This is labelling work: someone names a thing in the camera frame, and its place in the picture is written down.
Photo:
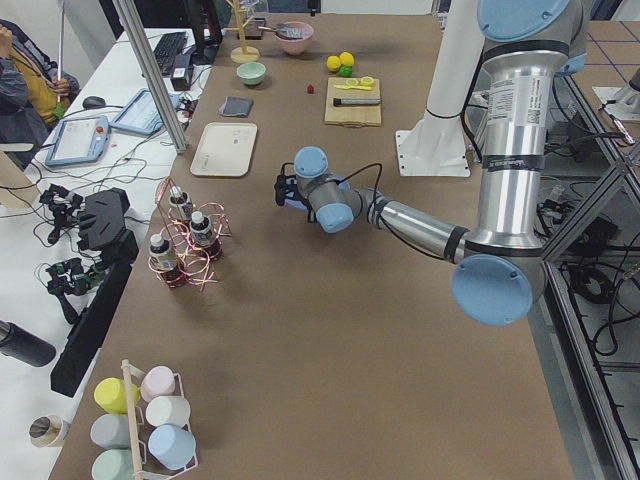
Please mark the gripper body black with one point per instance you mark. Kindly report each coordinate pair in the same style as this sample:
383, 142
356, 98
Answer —
311, 216

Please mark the blue plate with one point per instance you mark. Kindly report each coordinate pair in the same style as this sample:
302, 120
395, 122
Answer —
315, 193

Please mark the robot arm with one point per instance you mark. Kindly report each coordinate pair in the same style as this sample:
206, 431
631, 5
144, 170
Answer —
522, 46

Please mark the cream rabbit tray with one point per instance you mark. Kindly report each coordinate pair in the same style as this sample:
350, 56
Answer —
224, 150

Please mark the grey folded cloth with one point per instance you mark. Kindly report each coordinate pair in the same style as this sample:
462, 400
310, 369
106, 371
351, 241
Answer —
233, 106

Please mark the drink bottle two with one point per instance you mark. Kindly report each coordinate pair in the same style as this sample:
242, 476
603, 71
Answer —
201, 229

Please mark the steel muddler black tip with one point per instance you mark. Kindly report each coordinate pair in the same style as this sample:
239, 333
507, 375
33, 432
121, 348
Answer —
348, 102

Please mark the wooden cutting board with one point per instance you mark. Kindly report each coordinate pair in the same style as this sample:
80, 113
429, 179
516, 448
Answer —
358, 116

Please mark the drink bottle one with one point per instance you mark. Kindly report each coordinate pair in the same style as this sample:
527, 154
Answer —
181, 203

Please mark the green bowl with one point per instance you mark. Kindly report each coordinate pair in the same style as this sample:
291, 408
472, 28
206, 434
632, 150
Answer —
251, 73

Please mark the yellow plastic knife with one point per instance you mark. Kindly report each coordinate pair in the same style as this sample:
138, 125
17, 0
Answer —
357, 87

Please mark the green lime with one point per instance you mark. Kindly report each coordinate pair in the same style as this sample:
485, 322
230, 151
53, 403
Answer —
345, 71

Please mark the yellow lemon lower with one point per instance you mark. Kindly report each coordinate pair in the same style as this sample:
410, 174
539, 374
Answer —
333, 63

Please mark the yellow lemon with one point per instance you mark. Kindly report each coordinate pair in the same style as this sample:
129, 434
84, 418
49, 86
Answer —
346, 59
333, 63

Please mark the wooden cup tree stand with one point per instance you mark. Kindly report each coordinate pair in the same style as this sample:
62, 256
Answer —
244, 53

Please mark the yellow lemon upper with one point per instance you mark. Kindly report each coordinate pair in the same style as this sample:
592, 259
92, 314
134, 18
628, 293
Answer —
346, 59

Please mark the drink bottle three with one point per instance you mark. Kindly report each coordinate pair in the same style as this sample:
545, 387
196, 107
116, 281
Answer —
164, 261

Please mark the pink bowl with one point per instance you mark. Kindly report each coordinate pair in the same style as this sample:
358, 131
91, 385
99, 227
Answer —
300, 44

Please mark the metal ice scoop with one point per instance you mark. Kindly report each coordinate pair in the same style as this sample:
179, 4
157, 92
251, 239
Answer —
285, 32

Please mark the teach pendant far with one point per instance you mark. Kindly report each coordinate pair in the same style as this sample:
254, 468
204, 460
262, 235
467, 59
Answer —
139, 116

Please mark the teach pendant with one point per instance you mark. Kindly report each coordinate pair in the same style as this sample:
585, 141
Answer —
78, 141
139, 116

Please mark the black keyboard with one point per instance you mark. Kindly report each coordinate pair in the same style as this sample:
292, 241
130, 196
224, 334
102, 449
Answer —
168, 47

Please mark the computer mouse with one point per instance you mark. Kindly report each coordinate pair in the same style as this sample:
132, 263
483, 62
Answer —
93, 102

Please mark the teach pendant near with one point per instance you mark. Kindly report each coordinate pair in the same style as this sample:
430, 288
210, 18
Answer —
78, 141

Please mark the pink cup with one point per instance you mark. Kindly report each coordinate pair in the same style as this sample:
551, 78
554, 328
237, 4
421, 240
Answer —
158, 381

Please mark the white cup rack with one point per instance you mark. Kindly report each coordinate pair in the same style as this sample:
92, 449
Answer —
145, 465

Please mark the white cup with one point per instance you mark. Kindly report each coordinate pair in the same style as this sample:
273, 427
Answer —
174, 410

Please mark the person in jacket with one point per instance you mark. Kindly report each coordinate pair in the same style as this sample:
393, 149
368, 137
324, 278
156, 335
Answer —
31, 90

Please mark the yellow cup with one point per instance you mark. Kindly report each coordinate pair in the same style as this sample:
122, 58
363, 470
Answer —
109, 394

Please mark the blue cup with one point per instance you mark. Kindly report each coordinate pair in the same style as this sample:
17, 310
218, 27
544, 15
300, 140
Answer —
172, 446

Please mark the grey cup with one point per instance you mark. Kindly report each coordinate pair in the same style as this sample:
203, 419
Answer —
111, 431

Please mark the black thermos bottle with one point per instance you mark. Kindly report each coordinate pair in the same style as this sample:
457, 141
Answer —
24, 346

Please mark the mint cup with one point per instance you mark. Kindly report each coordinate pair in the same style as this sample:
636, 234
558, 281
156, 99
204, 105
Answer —
113, 464

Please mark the paper tape roll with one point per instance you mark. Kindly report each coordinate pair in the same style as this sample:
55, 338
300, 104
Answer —
48, 431

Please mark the copper wire bottle rack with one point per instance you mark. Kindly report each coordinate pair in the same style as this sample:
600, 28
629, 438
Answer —
197, 266

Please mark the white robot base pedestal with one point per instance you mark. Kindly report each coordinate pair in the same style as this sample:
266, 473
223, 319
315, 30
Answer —
436, 144

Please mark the aluminium frame post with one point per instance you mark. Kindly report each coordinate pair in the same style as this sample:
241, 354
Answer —
130, 20

